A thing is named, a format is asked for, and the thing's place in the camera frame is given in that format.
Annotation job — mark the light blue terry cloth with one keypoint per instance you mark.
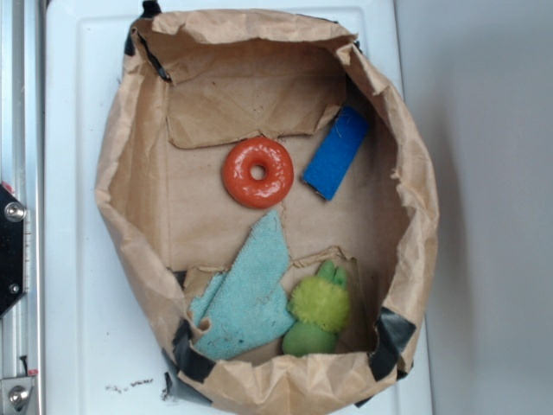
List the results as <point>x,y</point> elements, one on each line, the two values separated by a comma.
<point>246,307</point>

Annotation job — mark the orange glazed toy donut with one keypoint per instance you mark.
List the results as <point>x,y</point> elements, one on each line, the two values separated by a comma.
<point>258,172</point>

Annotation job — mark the blue rectangular sponge block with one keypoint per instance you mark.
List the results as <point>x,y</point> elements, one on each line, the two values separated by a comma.
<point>331,161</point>

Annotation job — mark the green fuzzy plush toy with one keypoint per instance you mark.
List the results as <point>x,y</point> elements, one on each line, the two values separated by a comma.
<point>321,306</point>

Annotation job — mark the brown paper bag tray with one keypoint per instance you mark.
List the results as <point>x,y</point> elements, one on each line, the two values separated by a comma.
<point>197,83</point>

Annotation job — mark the black metal bracket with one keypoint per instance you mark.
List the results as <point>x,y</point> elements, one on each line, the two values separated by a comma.
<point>12,243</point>

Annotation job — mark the aluminium frame rail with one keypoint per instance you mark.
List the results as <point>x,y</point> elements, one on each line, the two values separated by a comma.
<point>22,126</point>

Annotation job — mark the silver corner bracket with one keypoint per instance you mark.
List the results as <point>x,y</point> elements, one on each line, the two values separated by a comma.
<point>18,396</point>

